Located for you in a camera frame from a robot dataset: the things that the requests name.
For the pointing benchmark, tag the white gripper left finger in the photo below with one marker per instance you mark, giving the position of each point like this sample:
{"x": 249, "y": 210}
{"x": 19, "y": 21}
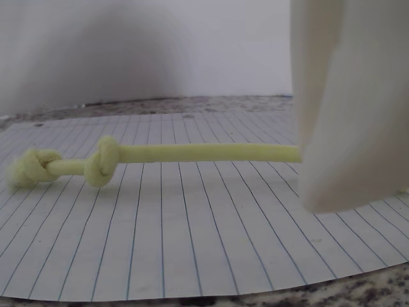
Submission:
{"x": 313, "y": 64}

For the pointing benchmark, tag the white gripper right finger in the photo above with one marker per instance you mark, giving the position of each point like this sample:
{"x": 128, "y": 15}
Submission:
{"x": 367, "y": 128}

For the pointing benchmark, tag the lined paper sheet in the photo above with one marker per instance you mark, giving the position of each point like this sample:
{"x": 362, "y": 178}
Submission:
{"x": 191, "y": 240}

